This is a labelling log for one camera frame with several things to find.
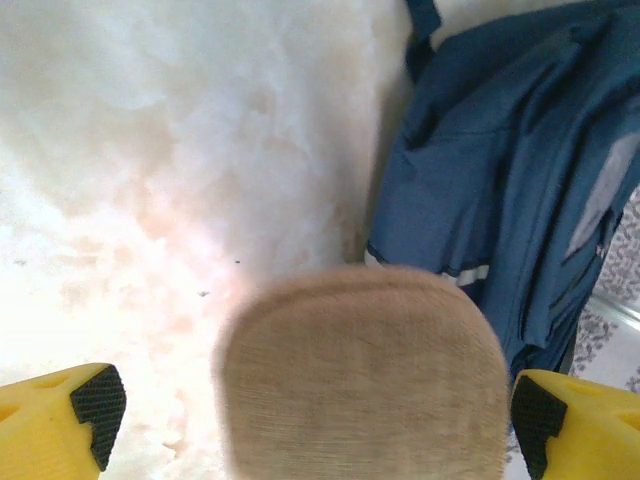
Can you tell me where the navy blue backpack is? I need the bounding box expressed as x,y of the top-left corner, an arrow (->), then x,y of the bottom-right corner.
367,0 -> 640,384

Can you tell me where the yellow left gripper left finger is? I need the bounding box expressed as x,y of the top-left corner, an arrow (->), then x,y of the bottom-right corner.
0,363 -> 128,480

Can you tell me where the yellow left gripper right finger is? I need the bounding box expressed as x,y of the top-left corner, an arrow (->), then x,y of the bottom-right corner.
509,368 -> 640,480

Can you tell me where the aluminium table end rail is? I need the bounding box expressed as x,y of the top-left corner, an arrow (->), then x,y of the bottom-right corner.
587,292 -> 640,325

